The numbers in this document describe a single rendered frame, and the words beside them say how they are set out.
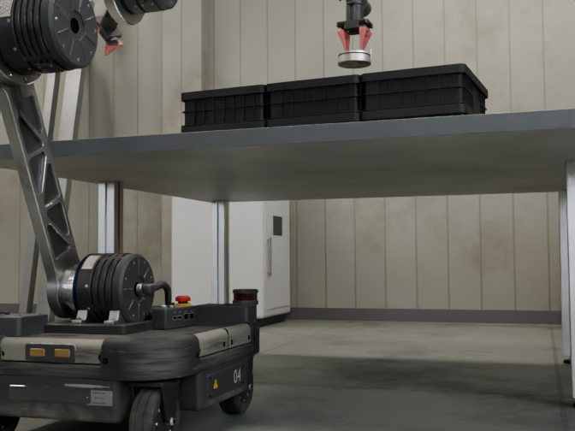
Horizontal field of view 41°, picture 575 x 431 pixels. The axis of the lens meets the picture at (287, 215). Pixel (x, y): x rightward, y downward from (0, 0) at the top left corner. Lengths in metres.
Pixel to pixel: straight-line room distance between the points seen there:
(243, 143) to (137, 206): 3.94
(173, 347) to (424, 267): 3.53
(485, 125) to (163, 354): 0.81
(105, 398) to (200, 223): 3.17
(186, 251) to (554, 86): 2.46
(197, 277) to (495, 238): 1.85
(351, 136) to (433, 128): 0.18
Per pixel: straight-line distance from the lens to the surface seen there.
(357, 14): 2.51
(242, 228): 4.63
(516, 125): 1.66
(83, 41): 1.70
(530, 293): 4.97
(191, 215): 4.76
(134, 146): 1.90
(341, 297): 5.13
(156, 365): 1.61
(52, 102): 5.81
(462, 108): 2.17
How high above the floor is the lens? 0.40
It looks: 3 degrees up
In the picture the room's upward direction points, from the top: straight up
